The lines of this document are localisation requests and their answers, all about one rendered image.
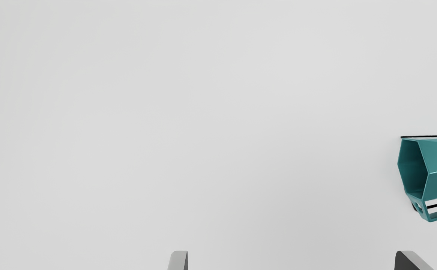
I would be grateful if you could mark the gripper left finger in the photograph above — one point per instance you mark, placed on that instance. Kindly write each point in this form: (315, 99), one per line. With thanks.
(178, 261)

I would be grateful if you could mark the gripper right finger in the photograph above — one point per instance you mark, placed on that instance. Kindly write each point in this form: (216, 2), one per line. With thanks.
(409, 262)

